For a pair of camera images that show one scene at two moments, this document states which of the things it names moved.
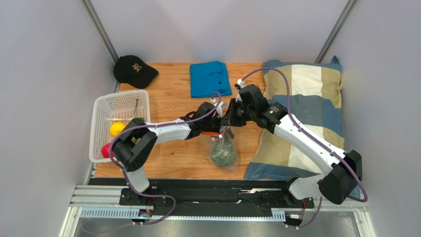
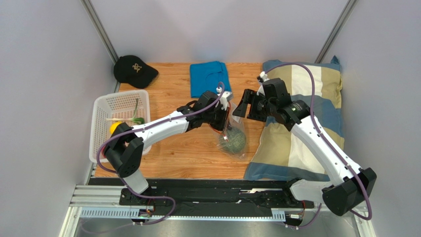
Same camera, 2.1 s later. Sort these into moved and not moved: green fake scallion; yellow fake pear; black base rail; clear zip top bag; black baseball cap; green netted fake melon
Moved: green netted fake melon; clear zip top bag
Not moved: black baseball cap; yellow fake pear; black base rail; green fake scallion
